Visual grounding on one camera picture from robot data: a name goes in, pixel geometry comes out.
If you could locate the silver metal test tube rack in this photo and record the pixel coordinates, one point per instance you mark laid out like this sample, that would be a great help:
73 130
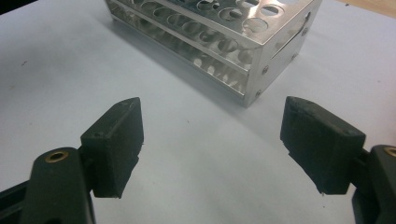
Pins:
236 40

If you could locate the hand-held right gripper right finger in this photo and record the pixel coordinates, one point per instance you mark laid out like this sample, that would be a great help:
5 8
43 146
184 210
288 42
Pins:
323 146

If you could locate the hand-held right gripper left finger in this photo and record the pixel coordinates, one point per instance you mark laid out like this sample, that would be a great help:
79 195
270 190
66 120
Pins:
115 149

